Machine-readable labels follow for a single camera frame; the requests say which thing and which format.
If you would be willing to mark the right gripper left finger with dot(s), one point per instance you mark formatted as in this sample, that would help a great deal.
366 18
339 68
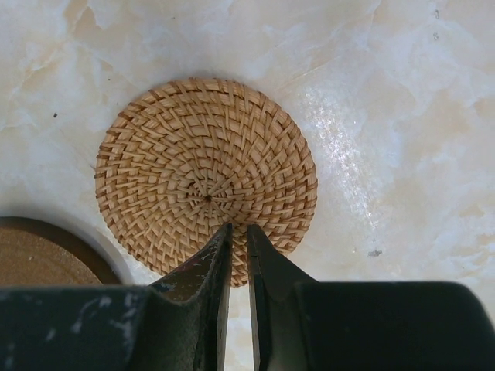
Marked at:
192 324

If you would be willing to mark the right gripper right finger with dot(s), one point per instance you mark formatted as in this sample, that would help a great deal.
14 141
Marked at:
279 320

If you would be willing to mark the light woven rattan coaster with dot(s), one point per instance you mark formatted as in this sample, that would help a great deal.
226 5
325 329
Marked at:
189 156

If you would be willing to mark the dark brown wooden coaster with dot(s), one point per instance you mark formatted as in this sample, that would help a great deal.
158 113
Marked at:
35 253

